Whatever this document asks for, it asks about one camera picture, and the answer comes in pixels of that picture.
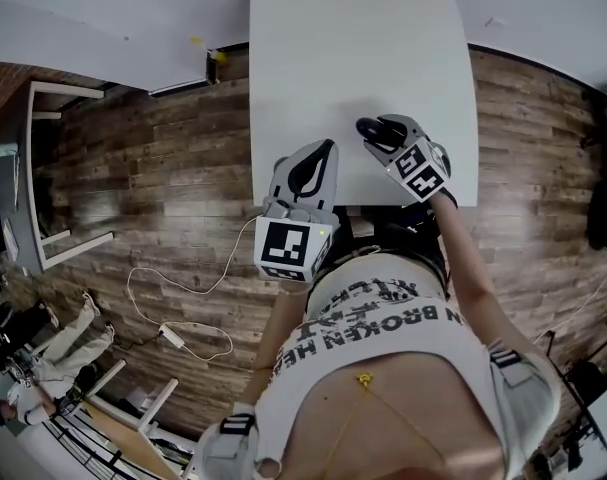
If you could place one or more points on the dark purple round object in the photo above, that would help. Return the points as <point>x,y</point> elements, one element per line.
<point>368,127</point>

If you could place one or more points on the wooden table with white legs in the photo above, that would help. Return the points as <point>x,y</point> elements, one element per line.
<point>128,438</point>

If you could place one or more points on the person's left forearm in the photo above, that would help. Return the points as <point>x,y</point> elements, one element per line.
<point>283,328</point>

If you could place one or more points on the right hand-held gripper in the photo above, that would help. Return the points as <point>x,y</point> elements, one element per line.
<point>423,168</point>

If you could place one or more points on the white table top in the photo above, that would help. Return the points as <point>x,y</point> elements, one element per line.
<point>358,43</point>

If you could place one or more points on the black wristband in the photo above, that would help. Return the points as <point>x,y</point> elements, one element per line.
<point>448,199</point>

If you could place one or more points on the dark trousers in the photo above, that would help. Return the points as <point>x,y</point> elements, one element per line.
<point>408,238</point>

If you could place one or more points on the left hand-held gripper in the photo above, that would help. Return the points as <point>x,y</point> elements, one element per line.
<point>285,243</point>

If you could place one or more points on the person's right forearm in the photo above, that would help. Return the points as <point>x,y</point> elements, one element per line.
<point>463,268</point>

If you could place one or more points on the yellow tape piece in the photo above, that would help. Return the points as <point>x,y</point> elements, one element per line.
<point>219,57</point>
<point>196,40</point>

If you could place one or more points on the small white packet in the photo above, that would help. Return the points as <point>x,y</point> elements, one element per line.
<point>4,150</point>

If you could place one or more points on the white printed t-shirt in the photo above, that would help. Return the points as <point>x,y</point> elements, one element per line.
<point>383,328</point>

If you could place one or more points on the white power strip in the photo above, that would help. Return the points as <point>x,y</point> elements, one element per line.
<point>173,334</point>

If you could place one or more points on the grey desk with white frame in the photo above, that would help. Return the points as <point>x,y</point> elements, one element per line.
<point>13,193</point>

